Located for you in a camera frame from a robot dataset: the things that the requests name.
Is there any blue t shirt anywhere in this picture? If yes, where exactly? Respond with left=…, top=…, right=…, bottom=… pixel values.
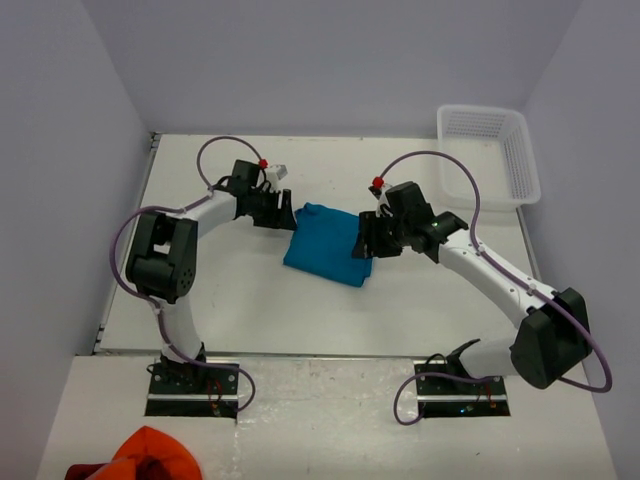
left=283, top=202, right=373, bottom=288

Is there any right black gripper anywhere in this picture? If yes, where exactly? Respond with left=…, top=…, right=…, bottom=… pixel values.
left=352, top=211, right=412, bottom=259

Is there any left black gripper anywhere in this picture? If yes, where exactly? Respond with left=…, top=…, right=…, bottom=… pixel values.
left=247, top=187, right=296, bottom=231

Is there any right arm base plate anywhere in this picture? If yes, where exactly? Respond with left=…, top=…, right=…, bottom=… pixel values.
left=415, top=376, right=511, bottom=419

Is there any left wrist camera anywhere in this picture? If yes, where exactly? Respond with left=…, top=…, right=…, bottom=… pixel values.
left=258, top=158, right=288, bottom=185

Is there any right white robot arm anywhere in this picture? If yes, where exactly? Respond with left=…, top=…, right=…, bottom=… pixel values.
left=352, top=179, right=592, bottom=393

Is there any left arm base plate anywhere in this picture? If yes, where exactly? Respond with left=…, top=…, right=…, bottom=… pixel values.
left=144, top=359, right=239, bottom=420

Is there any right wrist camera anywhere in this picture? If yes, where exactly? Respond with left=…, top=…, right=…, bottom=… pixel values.
left=369, top=176, right=393, bottom=217

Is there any white plastic basket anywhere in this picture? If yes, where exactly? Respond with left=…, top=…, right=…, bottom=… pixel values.
left=437, top=104, right=541, bottom=212

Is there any orange t shirt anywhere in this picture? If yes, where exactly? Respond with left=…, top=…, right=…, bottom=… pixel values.
left=98, top=426, right=203, bottom=480

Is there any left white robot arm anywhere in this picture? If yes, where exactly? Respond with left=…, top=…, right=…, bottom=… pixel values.
left=120, top=160, right=297, bottom=393

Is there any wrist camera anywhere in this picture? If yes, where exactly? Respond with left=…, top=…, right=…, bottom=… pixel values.
left=258, top=158, right=288, bottom=185
left=369, top=176, right=393, bottom=217

